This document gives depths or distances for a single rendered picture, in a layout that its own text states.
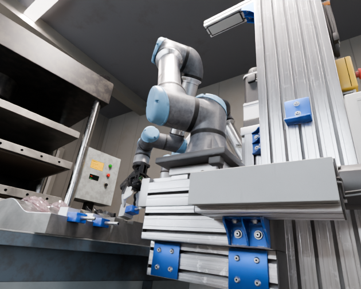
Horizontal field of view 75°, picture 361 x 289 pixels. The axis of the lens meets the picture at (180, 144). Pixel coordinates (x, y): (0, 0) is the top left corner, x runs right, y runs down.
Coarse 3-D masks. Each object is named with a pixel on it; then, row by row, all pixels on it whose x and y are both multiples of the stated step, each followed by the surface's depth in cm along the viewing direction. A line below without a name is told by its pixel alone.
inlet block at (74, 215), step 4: (60, 208) 74; (64, 208) 73; (68, 208) 73; (72, 208) 74; (60, 212) 73; (64, 212) 73; (68, 212) 72; (72, 212) 72; (76, 212) 71; (68, 216) 72; (72, 216) 71; (76, 216) 70; (80, 216) 72; (84, 216) 71; (88, 216) 71; (68, 220) 71; (72, 220) 70; (76, 220) 70; (80, 220) 72; (84, 220) 73
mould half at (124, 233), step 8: (104, 216) 120; (120, 224) 94; (128, 224) 97; (136, 224) 100; (112, 232) 91; (120, 232) 94; (128, 232) 96; (136, 232) 99; (112, 240) 90; (120, 240) 93; (128, 240) 96; (136, 240) 98; (144, 240) 101
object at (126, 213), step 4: (128, 204) 101; (120, 208) 101; (124, 208) 99; (128, 208) 97; (132, 208) 97; (136, 208) 96; (140, 208) 95; (120, 212) 99; (124, 212) 98; (128, 212) 97; (132, 212) 97; (136, 212) 98; (120, 216) 98; (124, 216) 98; (128, 216) 99; (132, 216) 100
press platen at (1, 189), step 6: (0, 186) 134; (6, 186) 136; (0, 192) 133; (6, 192) 135; (12, 192) 137; (18, 192) 139; (24, 192) 142; (30, 192) 144; (36, 192) 146; (42, 198) 148; (48, 198) 151; (54, 198) 153; (60, 198) 156
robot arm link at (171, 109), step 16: (160, 48) 99; (176, 48) 99; (160, 64) 92; (176, 64) 92; (160, 80) 82; (176, 80) 82; (160, 96) 69; (176, 96) 71; (192, 96) 75; (160, 112) 69; (176, 112) 70; (192, 112) 71; (176, 128) 75
